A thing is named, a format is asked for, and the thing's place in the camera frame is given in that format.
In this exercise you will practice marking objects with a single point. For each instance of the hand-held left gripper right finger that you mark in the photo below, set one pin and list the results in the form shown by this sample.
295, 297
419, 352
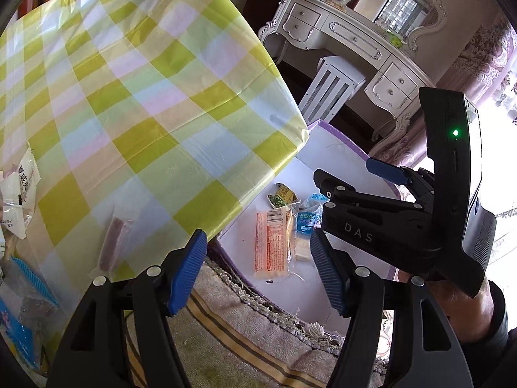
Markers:
327, 270

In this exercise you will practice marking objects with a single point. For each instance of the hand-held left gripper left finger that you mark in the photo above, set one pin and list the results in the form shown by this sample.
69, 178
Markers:
188, 270

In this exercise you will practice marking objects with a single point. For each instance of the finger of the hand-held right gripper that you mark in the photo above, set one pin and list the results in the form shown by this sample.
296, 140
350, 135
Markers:
363, 218
385, 169

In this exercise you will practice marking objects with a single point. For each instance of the white clear snack packet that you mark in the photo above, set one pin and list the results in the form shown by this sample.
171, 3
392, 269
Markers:
22, 194

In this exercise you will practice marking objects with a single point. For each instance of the person's right hand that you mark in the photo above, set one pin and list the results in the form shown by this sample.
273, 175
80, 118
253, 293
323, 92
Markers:
452, 303

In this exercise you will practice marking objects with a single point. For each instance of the white cracker packet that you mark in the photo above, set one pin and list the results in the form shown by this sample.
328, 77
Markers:
303, 248

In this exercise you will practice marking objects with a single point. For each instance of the small blue snack packet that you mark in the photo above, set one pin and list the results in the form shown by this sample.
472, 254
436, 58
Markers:
307, 220

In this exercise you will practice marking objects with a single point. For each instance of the orange snack packet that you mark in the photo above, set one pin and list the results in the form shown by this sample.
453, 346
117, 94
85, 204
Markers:
270, 242

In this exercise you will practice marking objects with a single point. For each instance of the purple white storage box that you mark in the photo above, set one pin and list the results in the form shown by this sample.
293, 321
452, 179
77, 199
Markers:
323, 145

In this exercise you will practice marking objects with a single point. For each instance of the purple snack bar clear wrapper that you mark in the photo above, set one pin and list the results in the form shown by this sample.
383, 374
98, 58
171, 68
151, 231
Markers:
113, 242

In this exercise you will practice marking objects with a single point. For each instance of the green snack packet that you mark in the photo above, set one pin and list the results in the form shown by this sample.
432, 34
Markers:
282, 196

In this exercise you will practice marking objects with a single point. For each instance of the white slatted stool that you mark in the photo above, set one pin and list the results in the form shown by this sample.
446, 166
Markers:
335, 72

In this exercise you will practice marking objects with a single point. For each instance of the small green packet on dresser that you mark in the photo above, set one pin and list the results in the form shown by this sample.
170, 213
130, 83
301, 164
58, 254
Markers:
396, 40

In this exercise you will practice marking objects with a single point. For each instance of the floral purple curtain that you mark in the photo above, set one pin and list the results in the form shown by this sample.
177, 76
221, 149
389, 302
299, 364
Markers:
476, 64

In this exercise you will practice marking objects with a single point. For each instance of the ornate white dressing table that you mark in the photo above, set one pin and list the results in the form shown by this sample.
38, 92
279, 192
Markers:
355, 32

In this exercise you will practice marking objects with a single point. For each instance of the clear bag with blue insert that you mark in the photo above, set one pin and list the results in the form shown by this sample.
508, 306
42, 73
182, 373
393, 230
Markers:
28, 287

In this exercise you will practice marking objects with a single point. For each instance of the ornate white framed mirror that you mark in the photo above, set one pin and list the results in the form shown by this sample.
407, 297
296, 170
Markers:
404, 4

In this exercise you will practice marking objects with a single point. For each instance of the green checked tablecloth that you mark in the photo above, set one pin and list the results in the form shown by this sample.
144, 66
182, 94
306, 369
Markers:
141, 109

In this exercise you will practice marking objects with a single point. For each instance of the blue flat snack packet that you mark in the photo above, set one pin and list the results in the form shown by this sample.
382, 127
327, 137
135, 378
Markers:
16, 331

